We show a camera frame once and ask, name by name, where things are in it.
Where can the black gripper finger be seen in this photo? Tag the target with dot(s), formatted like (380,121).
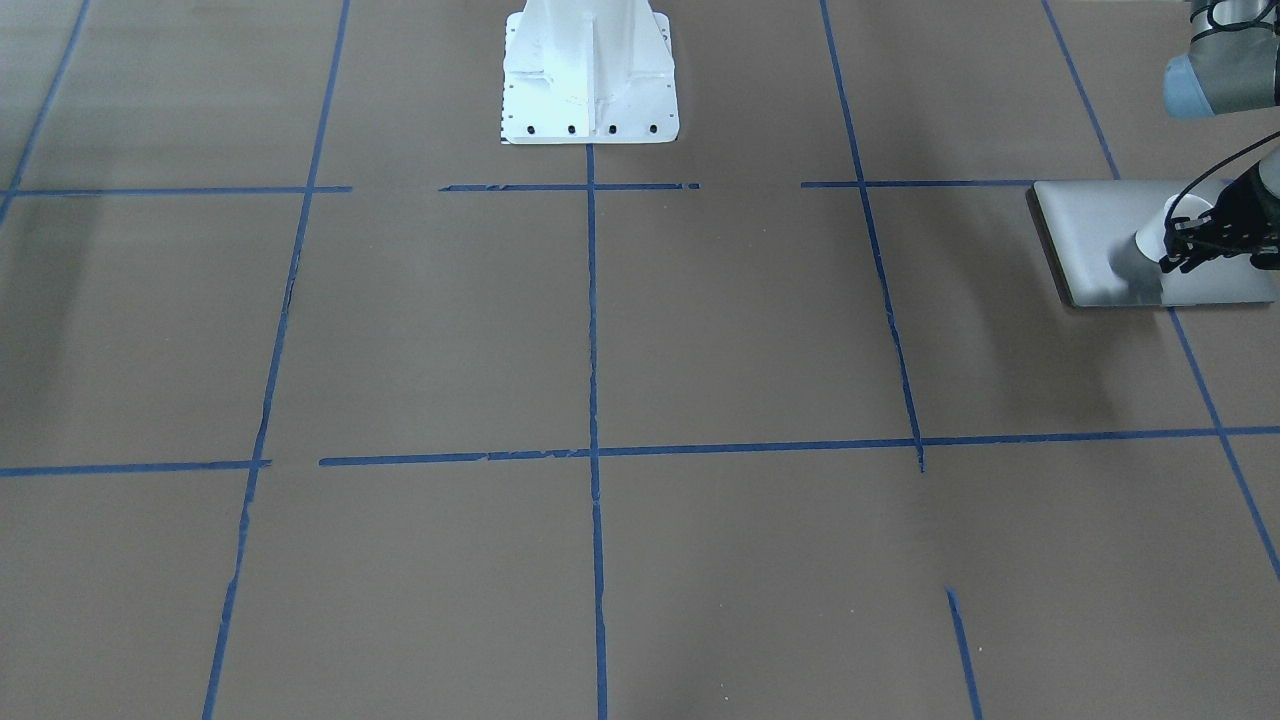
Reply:
(1187,258)
(1194,231)

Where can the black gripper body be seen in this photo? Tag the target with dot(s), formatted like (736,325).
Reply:
(1250,212)

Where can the white plastic cup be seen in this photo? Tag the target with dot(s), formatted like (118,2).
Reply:
(1155,238)

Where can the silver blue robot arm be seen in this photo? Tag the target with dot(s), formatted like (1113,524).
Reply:
(1230,66)

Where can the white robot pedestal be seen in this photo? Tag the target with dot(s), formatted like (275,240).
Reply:
(588,72)

